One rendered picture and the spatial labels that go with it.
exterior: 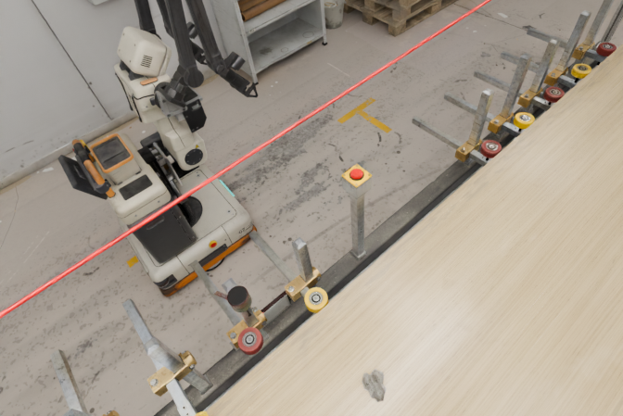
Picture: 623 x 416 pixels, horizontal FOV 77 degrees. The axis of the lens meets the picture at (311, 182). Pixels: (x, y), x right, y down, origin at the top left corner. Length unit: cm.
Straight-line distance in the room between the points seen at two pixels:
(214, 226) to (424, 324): 145
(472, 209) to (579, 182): 44
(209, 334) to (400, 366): 137
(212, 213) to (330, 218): 77
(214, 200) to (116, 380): 111
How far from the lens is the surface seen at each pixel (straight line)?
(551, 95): 220
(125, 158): 208
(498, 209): 166
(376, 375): 130
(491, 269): 151
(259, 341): 138
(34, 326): 301
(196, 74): 177
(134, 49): 186
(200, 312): 251
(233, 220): 241
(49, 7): 342
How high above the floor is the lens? 219
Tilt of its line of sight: 50 degrees down
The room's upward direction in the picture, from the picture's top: 9 degrees counter-clockwise
